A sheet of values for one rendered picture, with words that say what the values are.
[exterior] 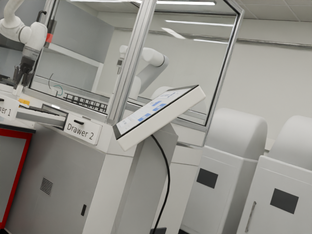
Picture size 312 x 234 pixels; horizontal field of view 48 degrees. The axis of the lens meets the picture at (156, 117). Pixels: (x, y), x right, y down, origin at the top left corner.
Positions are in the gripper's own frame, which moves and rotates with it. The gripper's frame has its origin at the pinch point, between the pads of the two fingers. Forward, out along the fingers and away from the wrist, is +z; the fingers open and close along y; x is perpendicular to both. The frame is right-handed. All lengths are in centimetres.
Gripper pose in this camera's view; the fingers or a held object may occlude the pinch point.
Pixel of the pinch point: (17, 90)
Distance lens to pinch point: 222.2
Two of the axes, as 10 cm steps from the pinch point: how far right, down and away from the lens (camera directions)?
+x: -7.8, -3.3, 5.3
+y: 5.1, 1.5, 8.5
